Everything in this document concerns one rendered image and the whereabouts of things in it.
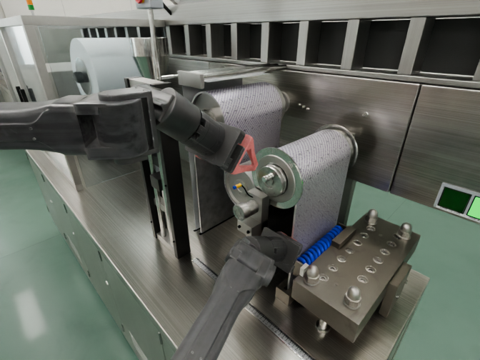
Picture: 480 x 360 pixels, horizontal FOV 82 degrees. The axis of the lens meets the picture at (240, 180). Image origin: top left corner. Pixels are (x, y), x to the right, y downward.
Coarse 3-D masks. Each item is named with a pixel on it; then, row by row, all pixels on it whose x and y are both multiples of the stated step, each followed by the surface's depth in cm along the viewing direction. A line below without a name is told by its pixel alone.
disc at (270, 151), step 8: (264, 152) 63; (272, 152) 61; (280, 152) 59; (288, 160) 58; (296, 168) 57; (296, 176) 58; (256, 184) 68; (296, 184) 59; (296, 192) 60; (272, 200) 66; (296, 200) 60; (280, 208) 65; (288, 208) 63
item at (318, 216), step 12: (324, 192) 70; (336, 192) 76; (312, 204) 67; (324, 204) 73; (336, 204) 79; (300, 216) 65; (312, 216) 70; (324, 216) 75; (336, 216) 82; (300, 228) 67; (312, 228) 72; (324, 228) 78; (300, 240) 69; (312, 240) 75
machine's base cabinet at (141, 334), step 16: (48, 192) 187; (48, 208) 230; (64, 208) 146; (64, 224) 180; (80, 240) 148; (80, 256) 175; (96, 256) 125; (96, 272) 143; (112, 272) 109; (96, 288) 166; (112, 288) 122; (112, 304) 140; (128, 304) 107; (128, 320) 120; (144, 320) 94; (128, 336) 137; (144, 336) 104; (160, 336) 84; (400, 336) 81; (144, 352) 117; (160, 352) 93
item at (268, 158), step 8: (344, 136) 74; (264, 160) 63; (272, 160) 61; (280, 160) 60; (256, 168) 66; (288, 168) 59; (256, 176) 67; (288, 176) 60; (288, 184) 60; (288, 192) 61; (280, 200) 64; (288, 200) 62
